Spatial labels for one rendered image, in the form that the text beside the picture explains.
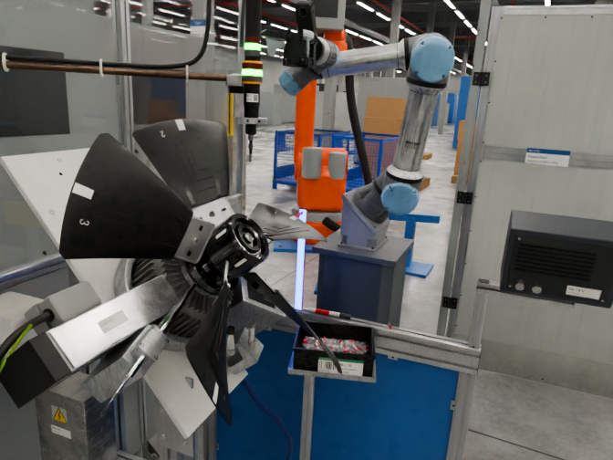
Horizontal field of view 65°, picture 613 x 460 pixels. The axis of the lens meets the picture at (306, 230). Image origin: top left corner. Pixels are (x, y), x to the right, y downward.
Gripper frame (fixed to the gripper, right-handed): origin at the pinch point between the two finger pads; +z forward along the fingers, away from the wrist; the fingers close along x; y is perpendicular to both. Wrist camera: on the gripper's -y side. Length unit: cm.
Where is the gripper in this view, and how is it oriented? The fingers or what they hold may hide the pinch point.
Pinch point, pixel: (283, 31)
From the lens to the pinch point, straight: 123.9
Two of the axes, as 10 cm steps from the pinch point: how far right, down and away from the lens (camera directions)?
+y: -0.5, 9.6, 2.6
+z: -3.6, 2.3, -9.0
